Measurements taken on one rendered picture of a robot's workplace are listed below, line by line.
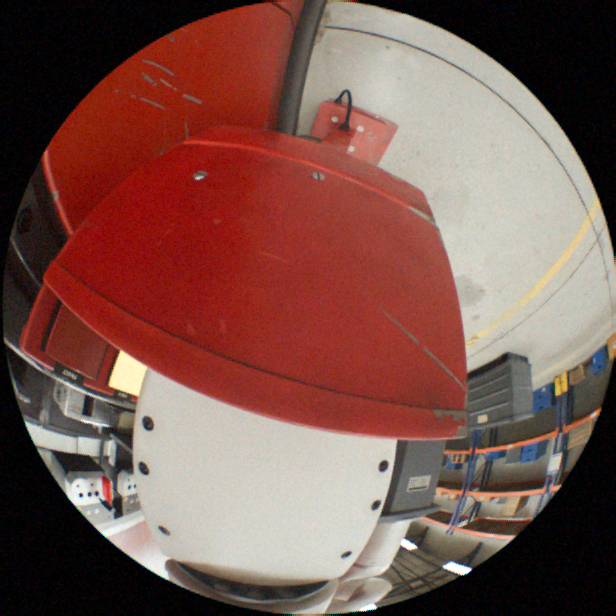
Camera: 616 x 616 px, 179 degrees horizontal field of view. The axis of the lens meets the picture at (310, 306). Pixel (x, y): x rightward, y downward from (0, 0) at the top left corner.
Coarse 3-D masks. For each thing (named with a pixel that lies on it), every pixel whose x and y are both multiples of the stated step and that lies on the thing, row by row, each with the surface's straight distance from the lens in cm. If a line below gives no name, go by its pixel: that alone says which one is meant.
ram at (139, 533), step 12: (120, 516) 69; (132, 516) 74; (108, 528) 67; (132, 528) 77; (144, 528) 85; (120, 540) 75; (132, 540) 81; (144, 540) 89; (132, 552) 86; (144, 552) 95; (156, 552) 106; (144, 564) 100; (156, 564) 113
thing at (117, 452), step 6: (114, 444) 59; (114, 450) 60; (120, 450) 61; (126, 450) 63; (114, 456) 60; (120, 456) 62; (126, 456) 64; (132, 456) 66; (114, 462) 61; (120, 462) 63; (126, 462) 65; (132, 462) 67
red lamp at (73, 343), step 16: (64, 304) 10; (64, 320) 11; (80, 320) 11; (64, 336) 11; (80, 336) 12; (96, 336) 13; (48, 352) 11; (64, 352) 11; (80, 352) 12; (96, 352) 13; (80, 368) 12; (96, 368) 13
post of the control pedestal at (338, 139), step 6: (336, 126) 64; (330, 132) 54; (336, 132) 56; (342, 132) 58; (348, 132) 61; (324, 138) 46; (330, 138) 47; (336, 138) 49; (342, 138) 51; (348, 138) 54; (324, 144) 41; (330, 144) 43; (336, 144) 44; (342, 144) 46; (348, 144) 48; (342, 150) 42; (348, 150) 44
